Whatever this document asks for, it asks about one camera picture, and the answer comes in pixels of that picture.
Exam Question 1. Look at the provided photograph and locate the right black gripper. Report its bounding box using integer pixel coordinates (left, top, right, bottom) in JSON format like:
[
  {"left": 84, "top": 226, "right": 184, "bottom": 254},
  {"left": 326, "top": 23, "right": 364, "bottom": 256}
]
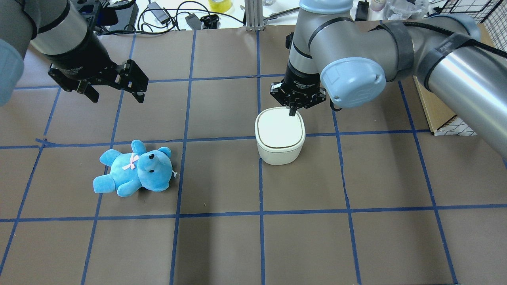
[{"left": 270, "top": 63, "right": 327, "bottom": 117}]

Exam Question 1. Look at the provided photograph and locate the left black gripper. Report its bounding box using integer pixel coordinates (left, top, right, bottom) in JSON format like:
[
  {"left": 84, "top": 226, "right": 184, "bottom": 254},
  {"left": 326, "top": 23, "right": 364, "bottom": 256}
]
[{"left": 48, "top": 34, "right": 149, "bottom": 104}]

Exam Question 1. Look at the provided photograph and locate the white trash can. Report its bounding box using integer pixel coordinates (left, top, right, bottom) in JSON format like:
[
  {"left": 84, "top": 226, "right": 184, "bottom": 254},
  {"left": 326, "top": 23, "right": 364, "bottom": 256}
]
[{"left": 255, "top": 106, "right": 306, "bottom": 165}]

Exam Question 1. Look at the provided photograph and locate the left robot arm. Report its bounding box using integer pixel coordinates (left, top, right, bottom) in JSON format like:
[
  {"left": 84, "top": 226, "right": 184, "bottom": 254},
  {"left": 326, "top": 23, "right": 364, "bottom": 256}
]
[{"left": 0, "top": 0, "right": 149, "bottom": 105}]

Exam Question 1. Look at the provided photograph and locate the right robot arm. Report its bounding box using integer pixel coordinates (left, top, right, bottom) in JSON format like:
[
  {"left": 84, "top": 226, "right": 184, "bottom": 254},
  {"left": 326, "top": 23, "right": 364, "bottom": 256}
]
[{"left": 270, "top": 0, "right": 507, "bottom": 158}]

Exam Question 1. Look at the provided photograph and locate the blue teddy bear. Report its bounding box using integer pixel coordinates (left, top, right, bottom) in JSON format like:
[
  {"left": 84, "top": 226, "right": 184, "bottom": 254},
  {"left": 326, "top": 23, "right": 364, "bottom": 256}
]
[{"left": 93, "top": 140, "right": 177, "bottom": 197}]

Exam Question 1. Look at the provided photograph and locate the grey power adapter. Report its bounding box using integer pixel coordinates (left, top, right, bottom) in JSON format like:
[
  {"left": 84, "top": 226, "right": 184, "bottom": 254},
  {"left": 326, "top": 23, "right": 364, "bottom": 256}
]
[{"left": 185, "top": 14, "right": 204, "bottom": 30}]

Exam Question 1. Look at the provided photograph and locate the yellow tape roll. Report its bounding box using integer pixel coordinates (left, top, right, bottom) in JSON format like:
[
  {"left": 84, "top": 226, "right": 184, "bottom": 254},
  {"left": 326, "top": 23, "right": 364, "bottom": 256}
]
[{"left": 208, "top": 0, "right": 232, "bottom": 13}]

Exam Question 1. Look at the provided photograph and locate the aluminium frame post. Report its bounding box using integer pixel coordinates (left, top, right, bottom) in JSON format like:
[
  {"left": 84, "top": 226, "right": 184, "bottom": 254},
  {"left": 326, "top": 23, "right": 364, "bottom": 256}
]
[{"left": 244, "top": 0, "right": 265, "bottom": 31}]

